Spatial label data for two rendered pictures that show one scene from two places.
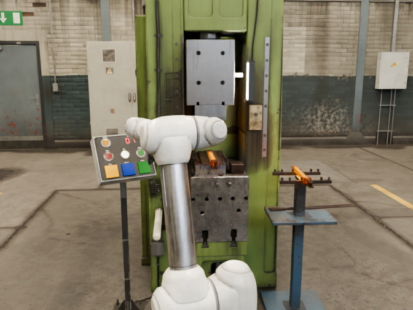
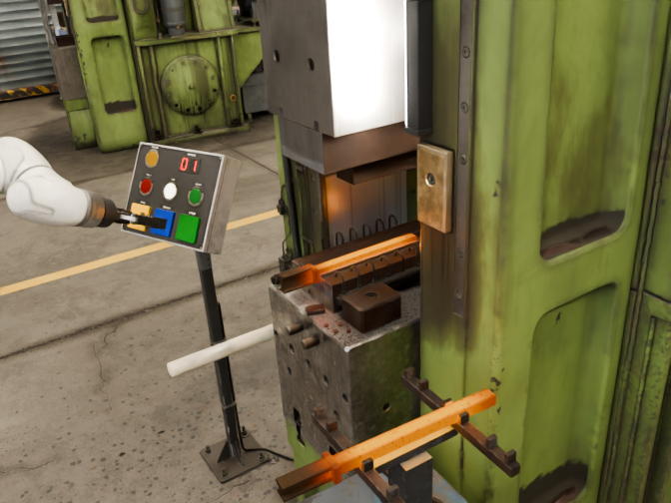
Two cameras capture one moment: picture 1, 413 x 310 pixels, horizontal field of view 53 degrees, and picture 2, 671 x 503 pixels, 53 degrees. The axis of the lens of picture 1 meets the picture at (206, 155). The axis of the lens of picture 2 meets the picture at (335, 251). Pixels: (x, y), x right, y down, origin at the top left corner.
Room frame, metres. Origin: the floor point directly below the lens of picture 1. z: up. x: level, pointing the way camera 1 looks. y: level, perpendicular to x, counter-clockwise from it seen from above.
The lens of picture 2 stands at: (2.00, -1.38, 1.77)
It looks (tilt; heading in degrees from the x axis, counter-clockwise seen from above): 26 degrees down; 64
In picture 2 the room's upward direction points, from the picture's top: 4 degrees counter-clockwise
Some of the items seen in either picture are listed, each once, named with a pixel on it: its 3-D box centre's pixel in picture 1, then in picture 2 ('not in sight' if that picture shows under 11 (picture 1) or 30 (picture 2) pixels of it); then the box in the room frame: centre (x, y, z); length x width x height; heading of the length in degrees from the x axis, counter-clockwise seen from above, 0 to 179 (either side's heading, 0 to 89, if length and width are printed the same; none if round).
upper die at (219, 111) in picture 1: (208, 109); (374, 126); (2.81, -0.01, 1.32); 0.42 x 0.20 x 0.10; 5
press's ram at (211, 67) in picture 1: (214, 72); (382, 21); (2.81, -0.05, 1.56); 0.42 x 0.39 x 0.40; 5
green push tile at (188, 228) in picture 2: (144, 167); (189, 229); (2.41, 0.38, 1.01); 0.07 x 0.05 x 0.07; 120
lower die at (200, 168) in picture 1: (207, 161); (378, 258); (2.81, -0.01, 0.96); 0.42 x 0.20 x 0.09; 5
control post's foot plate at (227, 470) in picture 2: (127, 306); (234, 446); (2.48, 0.53, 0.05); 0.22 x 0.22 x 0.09; 5
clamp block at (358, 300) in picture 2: (236, 166); (371, 306); (2.68, -0.20, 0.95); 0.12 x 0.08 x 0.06; 5
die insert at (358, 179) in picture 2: not in sight; (394, 156); (2.85, -0.03, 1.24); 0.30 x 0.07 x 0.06; 5
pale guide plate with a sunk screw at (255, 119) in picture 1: (255, 117); (433, 187); (2.76, -0.33, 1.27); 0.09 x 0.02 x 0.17; 95
